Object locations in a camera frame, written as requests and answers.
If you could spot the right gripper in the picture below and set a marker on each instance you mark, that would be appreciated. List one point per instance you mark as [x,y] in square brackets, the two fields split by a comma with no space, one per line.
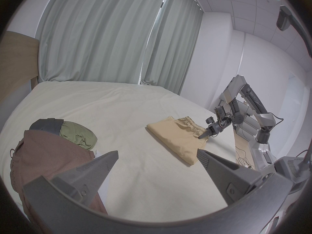
[215,130]

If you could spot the beige shorts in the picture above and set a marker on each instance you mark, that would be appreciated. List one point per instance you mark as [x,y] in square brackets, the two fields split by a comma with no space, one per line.
[175,138]

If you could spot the brown shorts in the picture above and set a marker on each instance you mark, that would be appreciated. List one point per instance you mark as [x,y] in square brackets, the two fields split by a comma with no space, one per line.
[48,152]

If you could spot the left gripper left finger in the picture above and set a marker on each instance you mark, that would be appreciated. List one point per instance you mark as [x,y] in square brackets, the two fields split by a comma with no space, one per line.
[92,174]

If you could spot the dark grey garment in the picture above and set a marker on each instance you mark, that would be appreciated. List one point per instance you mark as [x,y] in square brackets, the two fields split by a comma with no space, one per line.
[46,125]

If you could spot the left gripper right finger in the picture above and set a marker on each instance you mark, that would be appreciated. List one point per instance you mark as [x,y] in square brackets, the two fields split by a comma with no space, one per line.
[226,177]

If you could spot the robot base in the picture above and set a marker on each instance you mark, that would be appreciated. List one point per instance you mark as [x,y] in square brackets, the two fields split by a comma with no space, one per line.
[260,152]

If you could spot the grey-green curtain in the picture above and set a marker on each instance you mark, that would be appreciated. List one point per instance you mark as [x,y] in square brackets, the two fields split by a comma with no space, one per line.
[97,33]
[175,45]

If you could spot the white garment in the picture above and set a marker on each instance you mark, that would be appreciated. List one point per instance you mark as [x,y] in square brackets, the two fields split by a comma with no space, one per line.
[104,189]

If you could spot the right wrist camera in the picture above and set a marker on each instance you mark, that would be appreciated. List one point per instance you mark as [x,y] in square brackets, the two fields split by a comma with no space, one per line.
[209,120]

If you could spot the bed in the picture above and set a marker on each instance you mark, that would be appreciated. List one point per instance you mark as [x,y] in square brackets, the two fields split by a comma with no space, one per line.
[109,101]

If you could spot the green garment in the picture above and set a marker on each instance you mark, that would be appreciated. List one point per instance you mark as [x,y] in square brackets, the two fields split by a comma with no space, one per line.
[78,135]

